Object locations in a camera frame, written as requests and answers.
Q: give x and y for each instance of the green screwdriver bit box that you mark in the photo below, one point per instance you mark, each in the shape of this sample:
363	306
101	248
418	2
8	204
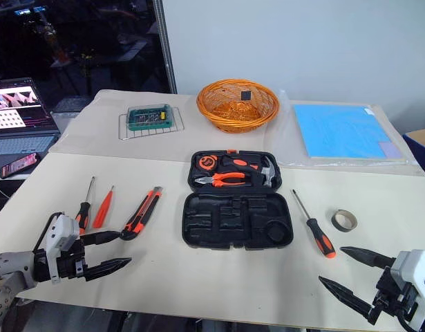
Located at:
148	117

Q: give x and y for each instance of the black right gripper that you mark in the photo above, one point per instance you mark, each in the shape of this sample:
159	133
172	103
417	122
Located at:
393	294

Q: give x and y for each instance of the metal frame post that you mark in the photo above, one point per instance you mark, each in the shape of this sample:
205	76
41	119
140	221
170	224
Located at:
165	45

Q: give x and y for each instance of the grey tape roll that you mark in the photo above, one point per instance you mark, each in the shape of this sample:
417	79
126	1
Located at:
336	223

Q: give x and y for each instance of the black tool case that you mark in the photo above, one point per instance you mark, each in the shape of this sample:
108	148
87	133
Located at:
233	221

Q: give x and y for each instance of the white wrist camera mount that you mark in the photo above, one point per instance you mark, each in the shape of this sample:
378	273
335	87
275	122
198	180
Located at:
65	231
414	273

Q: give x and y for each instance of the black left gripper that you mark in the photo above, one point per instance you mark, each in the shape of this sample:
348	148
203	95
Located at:
72	264

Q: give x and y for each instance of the orange black utility knife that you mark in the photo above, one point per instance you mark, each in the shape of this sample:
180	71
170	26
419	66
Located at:
143	214

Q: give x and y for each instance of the light purple square patch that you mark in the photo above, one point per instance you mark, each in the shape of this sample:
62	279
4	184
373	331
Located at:
388	149

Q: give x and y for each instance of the blue sheet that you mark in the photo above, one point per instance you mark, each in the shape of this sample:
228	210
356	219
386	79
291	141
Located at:
340	131

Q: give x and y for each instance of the blue cardboard box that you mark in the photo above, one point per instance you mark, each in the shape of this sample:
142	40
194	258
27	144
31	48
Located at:
421	148

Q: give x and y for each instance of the orange black tape measure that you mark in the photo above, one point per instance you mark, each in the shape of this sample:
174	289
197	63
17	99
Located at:
206	162

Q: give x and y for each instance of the clear plastic sleeve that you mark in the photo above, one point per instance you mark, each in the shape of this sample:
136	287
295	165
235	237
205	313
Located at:
288	145

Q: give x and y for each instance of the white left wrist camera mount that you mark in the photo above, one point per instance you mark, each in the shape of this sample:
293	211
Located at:
65	231

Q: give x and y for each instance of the open laptop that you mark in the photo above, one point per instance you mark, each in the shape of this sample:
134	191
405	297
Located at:
18	131

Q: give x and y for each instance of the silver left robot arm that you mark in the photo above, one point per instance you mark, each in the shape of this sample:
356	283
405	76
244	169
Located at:
6	276

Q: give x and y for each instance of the orange test pen screwdriver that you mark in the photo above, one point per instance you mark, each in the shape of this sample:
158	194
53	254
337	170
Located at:
103	209

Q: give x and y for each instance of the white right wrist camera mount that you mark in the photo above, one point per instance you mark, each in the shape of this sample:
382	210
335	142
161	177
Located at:
414	273

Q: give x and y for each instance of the orange wicker basket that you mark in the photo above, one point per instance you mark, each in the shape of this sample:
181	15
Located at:
238	119

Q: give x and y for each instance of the smartphone with lit screen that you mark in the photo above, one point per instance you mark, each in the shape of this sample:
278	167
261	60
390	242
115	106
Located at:
18	165

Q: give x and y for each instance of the small black cube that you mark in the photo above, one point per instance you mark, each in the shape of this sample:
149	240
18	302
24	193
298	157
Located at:
245	95

